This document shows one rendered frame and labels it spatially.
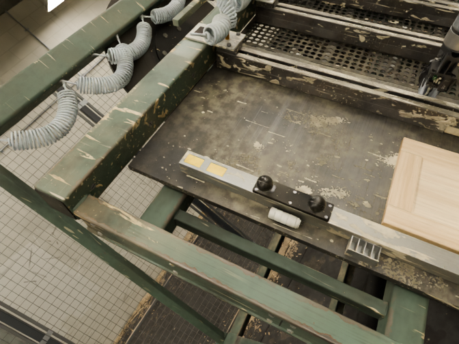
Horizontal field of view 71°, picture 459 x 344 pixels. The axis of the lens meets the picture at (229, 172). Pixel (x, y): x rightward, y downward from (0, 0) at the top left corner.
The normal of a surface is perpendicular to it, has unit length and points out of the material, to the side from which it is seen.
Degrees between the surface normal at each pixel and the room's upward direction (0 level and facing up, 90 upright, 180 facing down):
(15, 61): 90
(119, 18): 90
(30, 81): 90
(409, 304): 51
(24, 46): 90
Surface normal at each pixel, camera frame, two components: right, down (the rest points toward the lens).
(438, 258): -0.02, -0.59
